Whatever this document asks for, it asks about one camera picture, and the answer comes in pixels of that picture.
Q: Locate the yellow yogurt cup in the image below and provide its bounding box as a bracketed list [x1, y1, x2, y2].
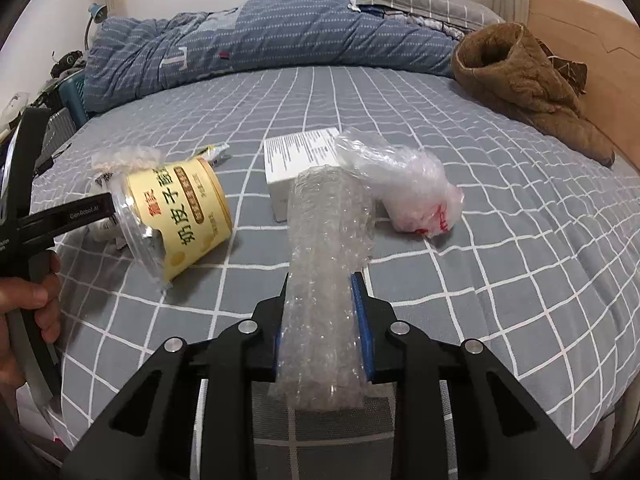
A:
[110, 156, 232, 287]

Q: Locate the yellow snack wrapper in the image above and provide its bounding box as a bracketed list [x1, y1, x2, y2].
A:
[195, 142, 230, 167]

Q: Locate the white cardboard box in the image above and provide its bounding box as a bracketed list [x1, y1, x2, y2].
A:
[264, 127, 341, 222]

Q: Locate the clear plastic bag red print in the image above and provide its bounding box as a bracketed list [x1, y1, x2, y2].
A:
[334, 129, 464, 237]

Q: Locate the clear bubble wrap roll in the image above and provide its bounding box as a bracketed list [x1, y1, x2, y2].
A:
[272, 166, 373, 412]

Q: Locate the person's left hand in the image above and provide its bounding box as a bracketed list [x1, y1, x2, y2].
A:
[1, 250, 61, 400]

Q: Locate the grey suitcase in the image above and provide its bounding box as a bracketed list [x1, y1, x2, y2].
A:
[36, 107, 77, 166]

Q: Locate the grey checked bed sheet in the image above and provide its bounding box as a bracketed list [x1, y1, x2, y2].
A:
[32, 67, 639, 445]

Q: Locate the blue striped duvet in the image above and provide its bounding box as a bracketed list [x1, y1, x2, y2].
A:
[85, 0, 457, 114]

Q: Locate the blue desk lamp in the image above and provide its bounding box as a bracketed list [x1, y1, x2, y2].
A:
[84, 3, 108, 50]

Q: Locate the brown fleece jacket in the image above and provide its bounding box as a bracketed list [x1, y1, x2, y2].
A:
[451, 22, 615, 167]

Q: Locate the wooden headboard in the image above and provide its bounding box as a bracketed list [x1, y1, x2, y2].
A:
[528, 0, 640, 167]

